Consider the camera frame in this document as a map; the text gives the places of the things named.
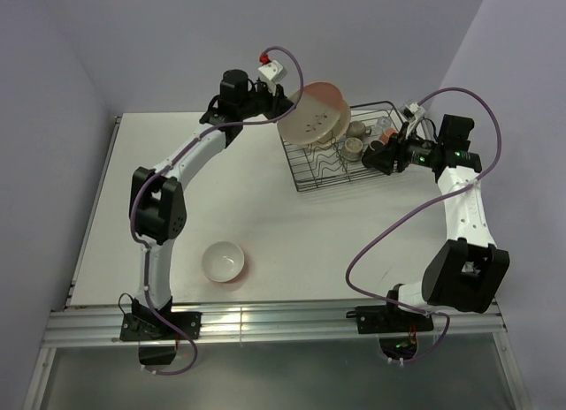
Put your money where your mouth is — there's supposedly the orange mug white inside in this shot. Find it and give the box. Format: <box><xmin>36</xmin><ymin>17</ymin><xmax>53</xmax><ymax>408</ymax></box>
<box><xmin>379</xmin><ymin>127</ymin><xmax>398</xmax><ymax>145</ymax></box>

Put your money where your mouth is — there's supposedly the white bowl orange outside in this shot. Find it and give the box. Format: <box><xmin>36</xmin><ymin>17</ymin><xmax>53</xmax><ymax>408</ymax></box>
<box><xmin>202</xmin><ymin>241</ymin><xmax>245</xmax><ymax>283</ymax></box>

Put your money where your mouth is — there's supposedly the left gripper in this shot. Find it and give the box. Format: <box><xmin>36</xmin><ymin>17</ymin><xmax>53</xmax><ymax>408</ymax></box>
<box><xmin>238</xmin><ymin>80</ymin><xmax>296</xmax><ymax>124</ymax></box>

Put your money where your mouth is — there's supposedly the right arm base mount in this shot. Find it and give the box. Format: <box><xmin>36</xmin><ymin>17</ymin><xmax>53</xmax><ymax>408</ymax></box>
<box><xmin>346</xmin><ymin>304</ymin><xmax>434</xmax><ymax>361</ymax></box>

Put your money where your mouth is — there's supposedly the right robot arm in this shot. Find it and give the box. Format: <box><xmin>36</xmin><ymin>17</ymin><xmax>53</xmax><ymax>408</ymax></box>
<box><xmin>362</xmin><ymin>115</ymin><xmax>510</xmax><ymax>330</ymax></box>

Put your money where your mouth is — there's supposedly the small beige speckled cup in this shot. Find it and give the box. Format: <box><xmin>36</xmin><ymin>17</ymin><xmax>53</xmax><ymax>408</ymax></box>
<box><xmin>341</xmin><ymin>137</ymin><xmax>363</xmax><ymax>162</ymax></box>

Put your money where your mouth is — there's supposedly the aluminium frame rail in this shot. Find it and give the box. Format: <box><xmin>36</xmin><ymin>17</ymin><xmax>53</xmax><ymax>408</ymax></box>
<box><xmin>42</xmin><ymin>301</ymin><xmax>508</xmax><ymax>347</ymax></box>

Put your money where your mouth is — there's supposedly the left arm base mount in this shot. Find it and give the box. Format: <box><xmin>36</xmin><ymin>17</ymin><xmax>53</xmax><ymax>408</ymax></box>
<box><xmin>119</xmin><ymin>312</ymin><xmax>202</xmax><ymax>366</ymax></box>

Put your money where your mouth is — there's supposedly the pink and cream plate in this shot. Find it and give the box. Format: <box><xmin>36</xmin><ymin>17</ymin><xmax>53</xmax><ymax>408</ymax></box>
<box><xmin>277</xmin><ymin>81</ymin><xmax>344</xmax><ymax>147</ymax></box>

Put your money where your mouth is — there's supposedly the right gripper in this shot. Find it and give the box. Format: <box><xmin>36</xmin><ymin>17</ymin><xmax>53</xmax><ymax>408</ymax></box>
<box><xmin>363</xmin><ymin>121</ymin><xmax>442</xmax><ymax>176</ymax></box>

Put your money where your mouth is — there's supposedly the black wire dish rack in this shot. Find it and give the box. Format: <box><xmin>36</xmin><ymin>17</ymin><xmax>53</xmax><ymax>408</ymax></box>
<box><xmin>280</xmin><ymin>101</ymin><xmax>406</xmax><ymax>193</ymax></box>

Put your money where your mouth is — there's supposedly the grey-green ceramic cup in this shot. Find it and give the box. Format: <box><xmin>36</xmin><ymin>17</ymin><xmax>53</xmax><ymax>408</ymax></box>
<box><xmin>346</xmin><ymin>120</ymin><xmax>371</xmax><ymax>141</ymax></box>

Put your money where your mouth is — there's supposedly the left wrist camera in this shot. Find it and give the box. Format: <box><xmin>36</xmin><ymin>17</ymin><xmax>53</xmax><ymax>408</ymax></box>
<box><xmin>257</xmin><ymin>52</ymin><xmax>287</xmax><ymax>85</ymax></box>

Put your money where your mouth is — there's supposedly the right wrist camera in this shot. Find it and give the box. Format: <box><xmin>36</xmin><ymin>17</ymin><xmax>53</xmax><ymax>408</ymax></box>
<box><xmin>400</xmin><ymin>102</ymin><xmax>426</xmax><ymax>137</ymax></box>

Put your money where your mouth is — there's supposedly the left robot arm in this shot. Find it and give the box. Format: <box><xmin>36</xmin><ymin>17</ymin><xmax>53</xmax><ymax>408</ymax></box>
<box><xmin>129</xmin><ymin>62</ymin><xmax>294</xmax><ymax>338</ymax></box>

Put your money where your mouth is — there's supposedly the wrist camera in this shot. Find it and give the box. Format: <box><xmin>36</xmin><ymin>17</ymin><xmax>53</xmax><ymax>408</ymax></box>
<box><xmin>257</xmin><ymin>52</ymin><xmax>287</xmax><ymax>85</ymax></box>
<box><xmin>400</xmin><ymin>102</ymin><xmax>426</xmax><ymax>137</ymax></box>

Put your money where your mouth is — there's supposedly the green and cream plate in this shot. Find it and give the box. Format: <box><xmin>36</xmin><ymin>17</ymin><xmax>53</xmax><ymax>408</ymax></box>
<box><xmin>317</xmin><ymin>103</ymin><xmax>351</xmax><ymax>149</ymax></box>

